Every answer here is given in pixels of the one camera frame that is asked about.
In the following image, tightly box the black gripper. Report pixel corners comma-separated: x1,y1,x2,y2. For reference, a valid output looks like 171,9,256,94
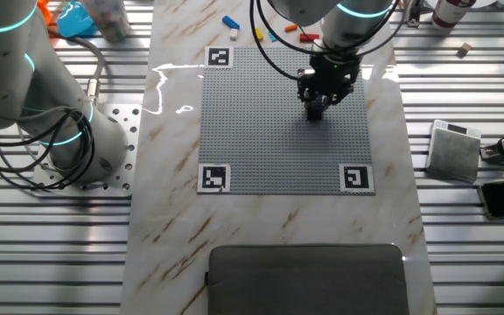
296,51,363,109

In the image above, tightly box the grey Lego baseplate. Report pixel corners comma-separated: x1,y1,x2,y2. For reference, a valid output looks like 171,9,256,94
197,45,376,197

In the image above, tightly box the blue Lego brick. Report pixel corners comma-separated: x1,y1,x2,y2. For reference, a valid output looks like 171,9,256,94
221,15,242,31

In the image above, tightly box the black white ArUco marker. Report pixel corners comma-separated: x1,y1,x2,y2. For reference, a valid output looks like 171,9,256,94
339,163,375,194
196,163,232,194
204,45,235,70

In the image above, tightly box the silver digital scale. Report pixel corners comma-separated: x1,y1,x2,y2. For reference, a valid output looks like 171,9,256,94
424,119,483,184

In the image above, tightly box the red white bottle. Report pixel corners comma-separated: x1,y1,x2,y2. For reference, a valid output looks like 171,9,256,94
430,0,477,31

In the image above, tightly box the grey fabric pad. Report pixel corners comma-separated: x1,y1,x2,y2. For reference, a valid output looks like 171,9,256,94
206,243,410,315

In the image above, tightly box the clear plastic cup with bricks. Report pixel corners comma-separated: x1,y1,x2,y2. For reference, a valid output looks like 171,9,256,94
80,0,132,44

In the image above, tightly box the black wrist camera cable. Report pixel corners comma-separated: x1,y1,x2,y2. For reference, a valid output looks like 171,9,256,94
249,0,409,82

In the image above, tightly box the grey metal bracket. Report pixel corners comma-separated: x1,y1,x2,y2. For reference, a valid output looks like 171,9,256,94
404,0,426,28

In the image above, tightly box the perforated metal robot base plate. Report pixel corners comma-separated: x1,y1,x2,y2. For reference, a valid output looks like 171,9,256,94
30,103,143,199

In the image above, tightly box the grey robot conduit cable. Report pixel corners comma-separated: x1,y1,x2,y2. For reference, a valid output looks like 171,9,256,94
45,32,107,108

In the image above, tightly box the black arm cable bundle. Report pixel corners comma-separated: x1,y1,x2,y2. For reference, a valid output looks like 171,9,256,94
0,107,97,193

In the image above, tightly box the blue toy shovel yellow handle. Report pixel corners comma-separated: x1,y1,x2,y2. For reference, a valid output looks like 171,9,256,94
57,0,100,39

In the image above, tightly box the orange toy shovel green handle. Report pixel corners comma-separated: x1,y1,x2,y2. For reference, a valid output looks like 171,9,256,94
36,0,54,26

